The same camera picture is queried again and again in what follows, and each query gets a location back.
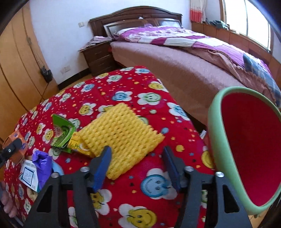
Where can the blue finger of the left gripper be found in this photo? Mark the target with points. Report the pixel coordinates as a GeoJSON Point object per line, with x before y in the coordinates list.
{"type": "Point", "coordinates": [12, 152]}

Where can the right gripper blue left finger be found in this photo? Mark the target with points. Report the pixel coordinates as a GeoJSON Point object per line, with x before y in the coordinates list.
{"type": "Point", "coordinates": [50, 209]}

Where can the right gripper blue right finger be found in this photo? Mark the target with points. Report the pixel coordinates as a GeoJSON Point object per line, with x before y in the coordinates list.
{"type": "Point", "coordinates": [224, 209]}

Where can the orange cardboard box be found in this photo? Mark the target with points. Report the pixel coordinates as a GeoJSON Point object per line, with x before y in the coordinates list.
{"type": "Point", "coordinates": [14, 136]}

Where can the white green medicine box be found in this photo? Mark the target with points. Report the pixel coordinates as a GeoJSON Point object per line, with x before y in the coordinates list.
{"type": "Point", "coordinates": [31, 175]}

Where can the purple plastic bag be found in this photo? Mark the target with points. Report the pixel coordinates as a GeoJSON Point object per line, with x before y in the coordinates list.
{"type": "Point", "coordinates": [43, 163]}

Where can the small yellow carton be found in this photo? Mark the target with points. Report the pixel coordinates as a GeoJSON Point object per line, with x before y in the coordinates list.
{"type": "Point", "coordinates": [78, 145]}

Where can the green mosquito coil box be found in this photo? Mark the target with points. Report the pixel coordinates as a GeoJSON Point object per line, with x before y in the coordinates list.
{"type": "Point", "coordinates": [63, 131]}

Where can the yellow foam fruit net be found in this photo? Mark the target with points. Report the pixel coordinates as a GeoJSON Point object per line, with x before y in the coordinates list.
{"type": "Point", "coordinates": [125, 133]}

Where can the green rimmed red trash bin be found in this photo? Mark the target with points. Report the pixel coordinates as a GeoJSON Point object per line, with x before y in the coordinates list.
{"type": "Point", "coordinates": [244, 137]}

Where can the person's hand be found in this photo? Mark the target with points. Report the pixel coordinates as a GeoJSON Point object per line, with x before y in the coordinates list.
{"type": "Point", "coordinates": [9, 207]}

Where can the red smiley flower tablecloth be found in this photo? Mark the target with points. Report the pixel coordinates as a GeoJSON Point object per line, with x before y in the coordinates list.
{"type": "Point", "coordinates": [144, 195]}

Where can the wooden wardrobe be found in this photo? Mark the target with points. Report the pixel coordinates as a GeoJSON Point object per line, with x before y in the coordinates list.
{"type": "Point", "coordinates": [22, 84]}

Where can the black hanging charger pouch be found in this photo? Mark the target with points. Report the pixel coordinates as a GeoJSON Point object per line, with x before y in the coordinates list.
{"type": "Point", "coordinates": [47, 74]}

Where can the dark wooden nightstand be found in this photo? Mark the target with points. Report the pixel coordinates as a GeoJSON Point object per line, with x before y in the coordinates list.
{"type": "Point", "coordinates": [99, 58]}

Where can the pink checked bedspread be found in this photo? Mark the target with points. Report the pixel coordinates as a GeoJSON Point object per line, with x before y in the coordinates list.
{"type": "Point", "coordinates": [255, 81]}

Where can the folded clothes on nightstand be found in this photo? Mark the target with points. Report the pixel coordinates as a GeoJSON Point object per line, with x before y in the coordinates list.
{"type": "Point", "coordinates": [95, 41]}

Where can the dark wooden bed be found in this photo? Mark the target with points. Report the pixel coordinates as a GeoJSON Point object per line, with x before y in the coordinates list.
{"type": "Point", "coordinates": [191, 80]}

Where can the blue plaid pillow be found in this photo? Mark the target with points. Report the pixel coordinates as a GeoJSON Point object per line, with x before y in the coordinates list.
{"type": "Point", "coordinates": [253, 65]}

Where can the purple striped quilt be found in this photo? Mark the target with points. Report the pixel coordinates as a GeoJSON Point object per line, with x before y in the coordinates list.
{"type": "Point", "coordinates": [184, 38]}

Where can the long wooden window cabinet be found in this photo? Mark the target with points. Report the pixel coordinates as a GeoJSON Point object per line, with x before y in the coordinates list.
{"type": "Point", "coordinates": [243, 43]}

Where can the clothes pile on cabinet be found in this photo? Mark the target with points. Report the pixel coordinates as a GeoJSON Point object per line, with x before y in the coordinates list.
{"type": "Point", "coordinates": [219, 24]}

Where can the red and cream curtain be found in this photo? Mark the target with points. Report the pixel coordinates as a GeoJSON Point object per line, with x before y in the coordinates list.
{"type": "Point", "coordinates": [197, 10]}

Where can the window with wooden frame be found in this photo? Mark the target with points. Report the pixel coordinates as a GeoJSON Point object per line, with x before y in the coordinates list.
{"type": "Point", "coordinates": [245, 19]}

